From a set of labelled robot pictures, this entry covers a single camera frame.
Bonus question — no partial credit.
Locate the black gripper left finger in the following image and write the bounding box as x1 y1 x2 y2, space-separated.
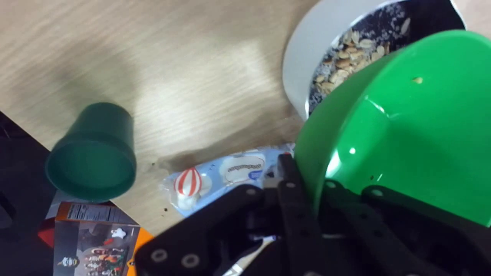
136 152 329 276

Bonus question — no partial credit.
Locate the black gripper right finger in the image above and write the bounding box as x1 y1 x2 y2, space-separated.
317 178 491 276

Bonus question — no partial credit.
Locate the green plastic bowl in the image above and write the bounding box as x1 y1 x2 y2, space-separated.
294 30 491 229

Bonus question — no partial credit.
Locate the white pot with black interior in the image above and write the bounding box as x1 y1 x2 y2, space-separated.
281 0 467 122

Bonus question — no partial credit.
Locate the clear plastic wrap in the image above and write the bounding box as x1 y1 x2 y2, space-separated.
162 143 298 217

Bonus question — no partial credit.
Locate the dark green plastic cup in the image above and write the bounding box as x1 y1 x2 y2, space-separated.
45 102 139 203

